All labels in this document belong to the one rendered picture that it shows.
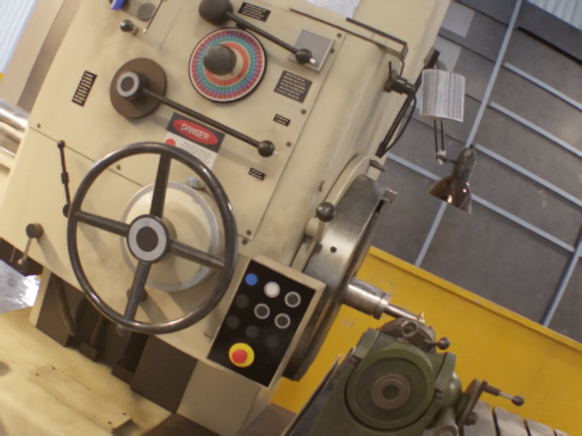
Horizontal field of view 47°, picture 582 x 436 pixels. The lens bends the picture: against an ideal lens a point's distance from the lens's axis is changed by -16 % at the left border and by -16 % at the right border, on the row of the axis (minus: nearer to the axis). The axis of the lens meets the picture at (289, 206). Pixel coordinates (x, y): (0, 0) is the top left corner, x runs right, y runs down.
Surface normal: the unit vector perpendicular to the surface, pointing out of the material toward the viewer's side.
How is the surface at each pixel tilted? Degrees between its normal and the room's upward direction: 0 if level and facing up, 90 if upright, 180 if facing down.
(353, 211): 47
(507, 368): 90
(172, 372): 90
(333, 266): 73
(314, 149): 90
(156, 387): 90
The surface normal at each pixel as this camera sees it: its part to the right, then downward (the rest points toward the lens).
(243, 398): -0.19, 0.00
